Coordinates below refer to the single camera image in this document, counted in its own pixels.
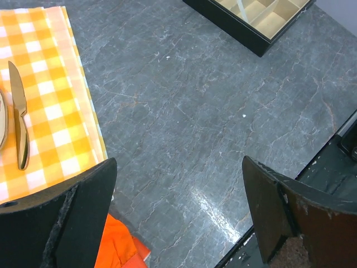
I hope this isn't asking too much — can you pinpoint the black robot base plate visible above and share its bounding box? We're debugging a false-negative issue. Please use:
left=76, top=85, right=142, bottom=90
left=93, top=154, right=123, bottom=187
left=214, top=119, right=357, bottom=268

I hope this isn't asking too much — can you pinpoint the orange boxer underwear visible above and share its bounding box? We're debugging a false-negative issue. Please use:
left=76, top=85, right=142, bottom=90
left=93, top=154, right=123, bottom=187
left=94, top=214, right=151, bottom=268

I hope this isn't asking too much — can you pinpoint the beige decorated plate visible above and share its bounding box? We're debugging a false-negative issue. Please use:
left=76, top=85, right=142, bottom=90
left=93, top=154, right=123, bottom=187
left=0, top=91, right=9, bottom=149

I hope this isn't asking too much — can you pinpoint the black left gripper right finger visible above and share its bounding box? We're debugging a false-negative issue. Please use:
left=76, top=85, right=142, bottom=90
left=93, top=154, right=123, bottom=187
left=242, top=156, right=356, bottom=267

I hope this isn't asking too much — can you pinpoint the gold table knife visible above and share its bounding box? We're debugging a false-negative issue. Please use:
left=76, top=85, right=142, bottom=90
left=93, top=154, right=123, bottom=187
left=8, top=61, right=30, bottom=170

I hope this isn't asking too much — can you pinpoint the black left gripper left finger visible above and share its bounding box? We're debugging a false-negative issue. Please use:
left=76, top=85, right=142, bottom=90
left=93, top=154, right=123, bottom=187
left=1, top=158, right=117, bottom=267

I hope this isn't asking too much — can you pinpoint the orange checkered tablecloth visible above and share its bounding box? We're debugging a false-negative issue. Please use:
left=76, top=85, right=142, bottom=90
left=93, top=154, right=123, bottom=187
left=1, top=6, right=107, bottom=202

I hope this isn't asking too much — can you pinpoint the black compartment storage box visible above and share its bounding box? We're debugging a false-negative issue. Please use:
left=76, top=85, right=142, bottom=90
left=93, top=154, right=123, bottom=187
left=184, top=0, right=314, bottom=57

